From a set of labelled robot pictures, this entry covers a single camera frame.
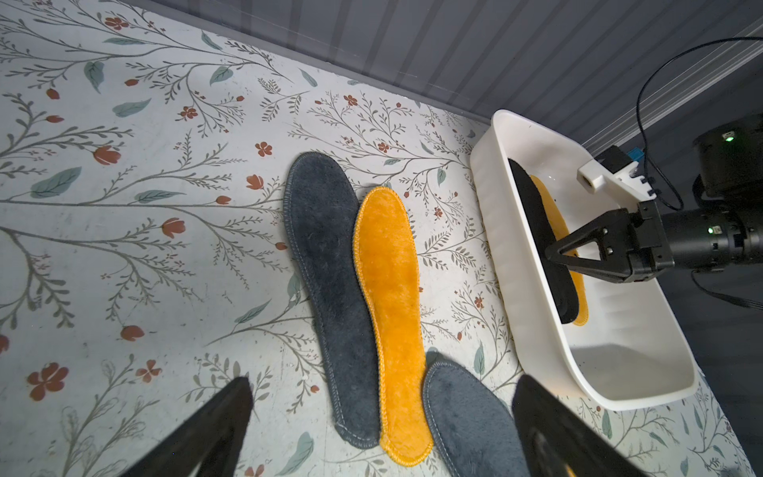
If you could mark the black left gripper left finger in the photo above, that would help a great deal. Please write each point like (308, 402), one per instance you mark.
(206, 444)

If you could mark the dark grey insole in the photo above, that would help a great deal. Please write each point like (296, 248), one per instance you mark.
(320, 210)
(473, 431)

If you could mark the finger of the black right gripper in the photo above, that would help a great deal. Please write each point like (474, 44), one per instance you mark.
(610, 232)
(614, 271)

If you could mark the dark grey insole lower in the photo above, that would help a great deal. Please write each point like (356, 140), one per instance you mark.
(473, 431)

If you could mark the white plastic storage box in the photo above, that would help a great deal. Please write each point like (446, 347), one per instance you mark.
(631, 353)

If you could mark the yellow fleece insole upper middle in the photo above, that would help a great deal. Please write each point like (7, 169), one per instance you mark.
(386, 265)

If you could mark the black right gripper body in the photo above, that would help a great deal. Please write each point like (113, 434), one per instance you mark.
(646, 250)

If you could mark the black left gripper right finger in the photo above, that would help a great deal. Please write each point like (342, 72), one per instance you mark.
(556, 442)

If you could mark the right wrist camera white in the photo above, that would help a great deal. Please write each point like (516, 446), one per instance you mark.
(615, 174)

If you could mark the black insole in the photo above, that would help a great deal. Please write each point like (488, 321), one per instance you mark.
(558, 277)

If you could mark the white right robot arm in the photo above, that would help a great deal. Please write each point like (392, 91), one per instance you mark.
(726, 226)

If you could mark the dark grey insole upper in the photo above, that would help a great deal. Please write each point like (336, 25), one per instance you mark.
(320, 210)

